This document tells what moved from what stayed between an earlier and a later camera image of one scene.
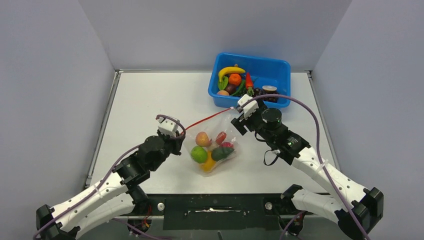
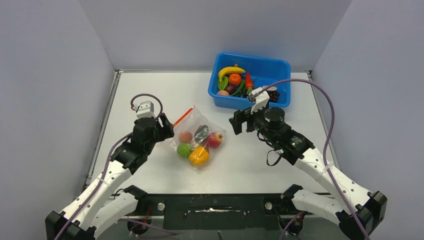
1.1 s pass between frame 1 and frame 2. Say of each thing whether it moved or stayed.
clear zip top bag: moved
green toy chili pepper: stayed
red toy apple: moved
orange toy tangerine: stayed
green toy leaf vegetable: stayed
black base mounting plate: stayed
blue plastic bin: stayed
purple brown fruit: stayed
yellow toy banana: stayed
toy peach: moved
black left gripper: moved
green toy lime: moved
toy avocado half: moved
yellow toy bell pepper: moved
